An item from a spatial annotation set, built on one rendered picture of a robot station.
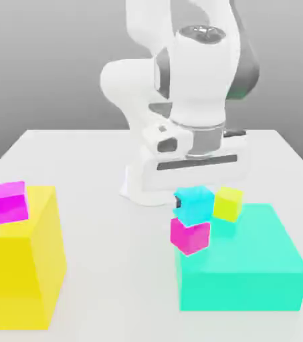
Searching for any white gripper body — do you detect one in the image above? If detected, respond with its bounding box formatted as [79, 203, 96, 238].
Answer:
[141, 142, 248, 192]

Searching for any small cyan cube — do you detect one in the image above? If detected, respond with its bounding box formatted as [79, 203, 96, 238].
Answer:
[173, 185, 215, 227]

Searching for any small pink cube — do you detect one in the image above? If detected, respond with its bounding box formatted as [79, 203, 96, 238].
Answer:
[169, 217, 211, 257]

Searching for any small yellow-green cube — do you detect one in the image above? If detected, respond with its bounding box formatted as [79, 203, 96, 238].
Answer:
[211, 186, 245, 223]

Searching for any small magenta cube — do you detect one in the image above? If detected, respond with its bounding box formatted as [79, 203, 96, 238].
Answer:
[0, 180, 30, 225]

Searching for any large turquoise box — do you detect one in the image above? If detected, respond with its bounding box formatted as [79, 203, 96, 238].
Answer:
[174, 202, 303, 313]

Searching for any large yellow box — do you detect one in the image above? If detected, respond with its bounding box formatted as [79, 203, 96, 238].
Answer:
[0, 184, 68, 331]

